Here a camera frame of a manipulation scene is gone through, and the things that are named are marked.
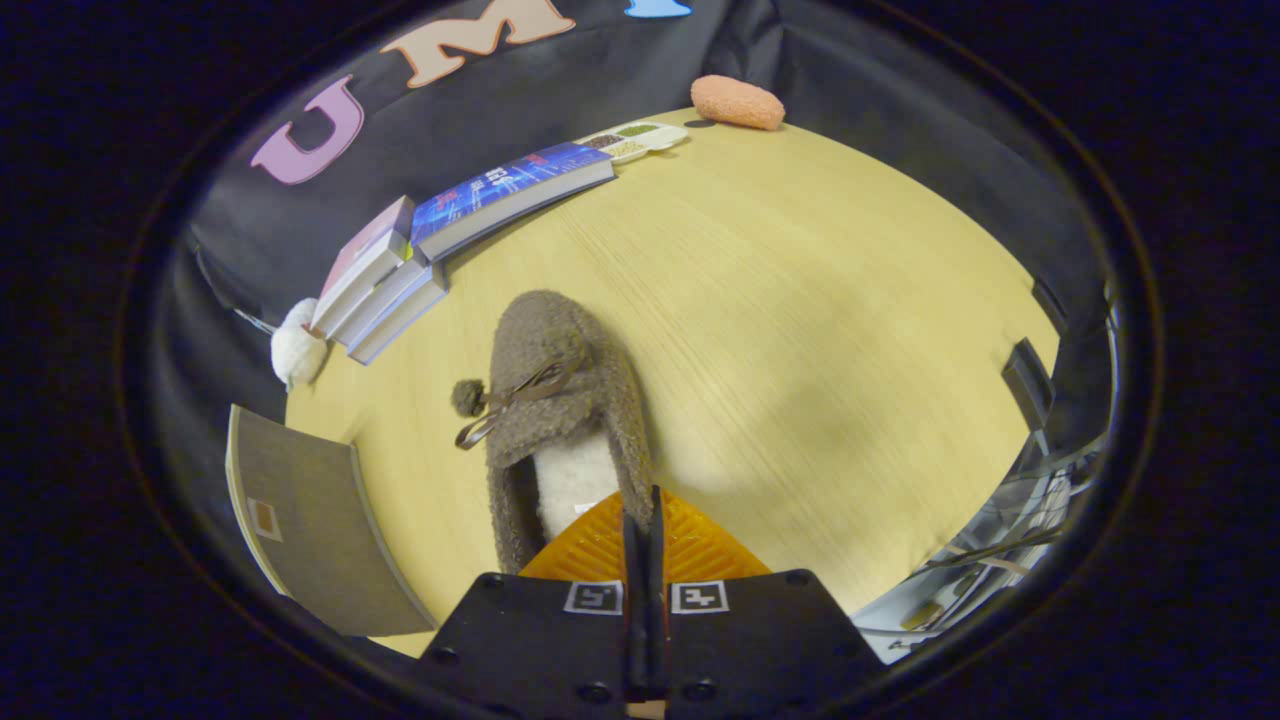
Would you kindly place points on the brown fuzzy shoe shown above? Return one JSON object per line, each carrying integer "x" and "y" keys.
{"x": 560, "y": 380}

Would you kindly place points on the white compartment tray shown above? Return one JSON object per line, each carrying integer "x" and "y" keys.
{"x": 632, "y": 140}

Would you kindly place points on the grey storage box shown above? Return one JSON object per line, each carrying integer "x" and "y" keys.
{"x": 310, "y": 530}

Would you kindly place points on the black chair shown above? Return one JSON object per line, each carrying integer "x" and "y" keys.
{"x": 1030, "y": 380}

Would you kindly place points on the blue cover book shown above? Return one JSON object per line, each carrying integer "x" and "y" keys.
{"x": 500, "y": 195}

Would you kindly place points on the orange sponge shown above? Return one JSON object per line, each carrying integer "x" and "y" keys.
{"x": 738, "y": 102}

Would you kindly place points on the clear plastic clutter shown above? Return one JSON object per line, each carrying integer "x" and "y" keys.
{"x": 985, "y": 560}

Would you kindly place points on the pink cover book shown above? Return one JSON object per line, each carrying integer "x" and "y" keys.
{"x": 362, "y": 258}

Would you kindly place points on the grey blue book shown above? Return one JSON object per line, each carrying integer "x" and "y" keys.
{"x": 385, "y": 300}
{"x": 405, "y": 318}

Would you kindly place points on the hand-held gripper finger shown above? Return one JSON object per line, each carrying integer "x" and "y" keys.
{"x": 655, "y": 620}
{"x": 634, "y": 620}

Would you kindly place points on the black backdrop cloth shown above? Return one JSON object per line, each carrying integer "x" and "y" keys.
{"x": 560, "y": 90}

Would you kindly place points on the white plush toy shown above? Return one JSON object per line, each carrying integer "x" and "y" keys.
{"x": 296, "y": 348}

